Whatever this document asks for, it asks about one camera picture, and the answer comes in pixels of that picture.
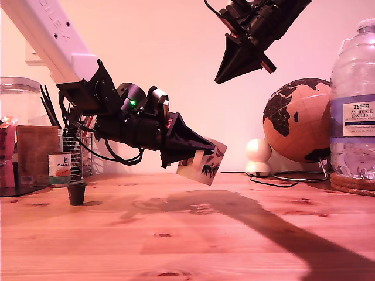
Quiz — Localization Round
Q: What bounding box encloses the brown paper pouch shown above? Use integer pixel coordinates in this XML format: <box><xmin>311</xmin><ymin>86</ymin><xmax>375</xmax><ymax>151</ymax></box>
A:
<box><xmin>15</xmin><ymin>125</ymin><xmax>59</xmax><ymax>186</ymax></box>

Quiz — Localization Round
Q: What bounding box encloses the dark brown coffee capsule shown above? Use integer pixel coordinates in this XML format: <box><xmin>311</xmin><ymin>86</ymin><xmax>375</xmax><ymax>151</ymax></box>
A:
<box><xmin>67</xmin><ymin>180</ymin><xmax>88</xmax><ymax>207</ymax></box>

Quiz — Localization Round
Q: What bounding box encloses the glass jar with metal lid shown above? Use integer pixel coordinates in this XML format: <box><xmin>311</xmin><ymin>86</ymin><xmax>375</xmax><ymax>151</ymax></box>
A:
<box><xmin>0</xmin><ymin>76</ymin><xmax>46</xmax><ymax>128</ymax></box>

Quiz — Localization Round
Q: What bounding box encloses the black chopstick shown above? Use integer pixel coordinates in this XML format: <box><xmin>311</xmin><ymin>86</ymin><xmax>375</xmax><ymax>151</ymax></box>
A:
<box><xmin>43</xmin><ymin>86</ymin><xmax>63</xmax><ymax>129</ymax></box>
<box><xmin>40</xmin><ymin>97</ymin><xmax>59</xmax><ymax>128</ymax></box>
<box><xmin>39</xmin><ymin>84</ymin><xmax>62</xmax><ymax>129</ymax></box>

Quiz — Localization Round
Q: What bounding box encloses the black camera cable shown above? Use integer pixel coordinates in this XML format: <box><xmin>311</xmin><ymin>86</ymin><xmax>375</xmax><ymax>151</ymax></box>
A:
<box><xmin>204</xmin><ymin>0</ymin><xmax>224</xmax><ymax>15</ymax></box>

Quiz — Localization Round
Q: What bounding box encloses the white mug with blue print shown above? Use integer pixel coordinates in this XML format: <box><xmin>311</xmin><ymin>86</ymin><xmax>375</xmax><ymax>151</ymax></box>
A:
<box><xmin>176</xmin><ymin>137</ymin><xmax>228</xmax><ymax>186</ymax></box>

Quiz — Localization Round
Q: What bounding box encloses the metal wire globe stand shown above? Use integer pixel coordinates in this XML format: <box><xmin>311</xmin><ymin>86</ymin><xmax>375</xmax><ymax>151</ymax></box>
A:
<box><xmin>274</xmin><ymin>157</ymin><xmax>329</xmax><ymax>183</ymax></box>

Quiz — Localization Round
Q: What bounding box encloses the round cork coaster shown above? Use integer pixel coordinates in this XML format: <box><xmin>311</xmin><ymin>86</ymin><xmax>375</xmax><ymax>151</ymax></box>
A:
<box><xmin>330</xmin><ymin>172</ymin><xmax>375</xmax><ymax>185</ymax></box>
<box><xmin>330</xmin><ymin>179</ymin><xmax>375</xmax><ymax>191</ymax></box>
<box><xmin>332</xmin><ymin>185</ymin><xmax>375</xmax><ymax>197</ymax></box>

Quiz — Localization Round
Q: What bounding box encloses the pink snack packet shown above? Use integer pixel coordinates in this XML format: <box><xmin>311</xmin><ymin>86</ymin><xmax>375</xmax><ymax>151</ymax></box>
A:
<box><xmin>0</xmin><ymin>115</ymin><xmax>16</xmax><ymax>189</ymax></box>

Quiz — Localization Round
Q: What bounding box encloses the large clear water bottle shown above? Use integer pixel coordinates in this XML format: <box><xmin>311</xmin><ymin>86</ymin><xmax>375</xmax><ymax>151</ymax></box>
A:
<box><xmin>330</xmin><ymin>18</ymin><xmax>375</xmax><ymax>181</ymax></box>

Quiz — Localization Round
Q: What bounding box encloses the black flat mat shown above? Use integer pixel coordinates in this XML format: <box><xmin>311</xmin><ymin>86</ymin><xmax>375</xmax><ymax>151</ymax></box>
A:
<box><xmin>0</xmin><ymin>184</ymin><xmax>53</xmax><ymax>198</ymax></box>

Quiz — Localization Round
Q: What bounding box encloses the white labelled tin can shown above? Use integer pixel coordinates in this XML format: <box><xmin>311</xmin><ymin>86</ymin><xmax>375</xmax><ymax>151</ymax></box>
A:
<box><xmin>47</xmin><ymin>152</ymin><xmax>73</xmax><ymax>188</ymax></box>

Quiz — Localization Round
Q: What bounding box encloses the white round table device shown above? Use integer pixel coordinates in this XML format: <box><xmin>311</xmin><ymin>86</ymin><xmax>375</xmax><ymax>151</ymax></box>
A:
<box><xmin>245</xmin><ymin>138</ymin><xmax>272</xmax><ymax>177</ymax></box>

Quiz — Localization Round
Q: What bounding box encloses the metal wire utensil holder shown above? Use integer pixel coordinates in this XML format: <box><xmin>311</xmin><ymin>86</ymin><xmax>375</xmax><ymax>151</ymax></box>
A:
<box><xmin>62</xmin><ymin>128</ymin><xmax>94</xmax><ymax>180</ymax></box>

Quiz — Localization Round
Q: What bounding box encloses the white wall switch plate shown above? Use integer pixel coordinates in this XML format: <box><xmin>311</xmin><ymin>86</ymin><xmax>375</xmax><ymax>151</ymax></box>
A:
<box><xmin>24</xmin><ymin>40</ymin><xmax>45</xmax><ymax>67</ymax></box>

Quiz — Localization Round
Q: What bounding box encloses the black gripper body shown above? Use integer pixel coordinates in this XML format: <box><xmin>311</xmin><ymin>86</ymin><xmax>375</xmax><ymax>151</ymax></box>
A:
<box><xmin>219</xmin><ymin>6</ymin><xmax>277</xmax><ymax>74</ymax></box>
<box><xmin>132</xmin><ymin>112</ymin><xmax>174</xmax><ymax>170</ymax></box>

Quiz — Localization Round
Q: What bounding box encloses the cork globe with dark continents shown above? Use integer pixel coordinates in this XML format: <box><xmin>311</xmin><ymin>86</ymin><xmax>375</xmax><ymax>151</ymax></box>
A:
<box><xmin>262</xmin><ymin>77</ymin><xmax>334</xmax><ymax>164</ymax></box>

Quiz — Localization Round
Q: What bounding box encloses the arm grey camera box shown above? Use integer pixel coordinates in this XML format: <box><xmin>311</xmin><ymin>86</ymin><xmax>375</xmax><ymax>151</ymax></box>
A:
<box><xmin>147</xmin><ymin>85</ymin><xmax>171</xmax><ymax>118</ymax></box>

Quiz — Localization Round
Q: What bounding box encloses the thin black table cable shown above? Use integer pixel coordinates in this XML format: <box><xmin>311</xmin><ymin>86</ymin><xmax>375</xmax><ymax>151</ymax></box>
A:
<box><xmin>220</xmin><ymin>171</ymin><xmax>299</xmax><ymax>189</ymax></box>

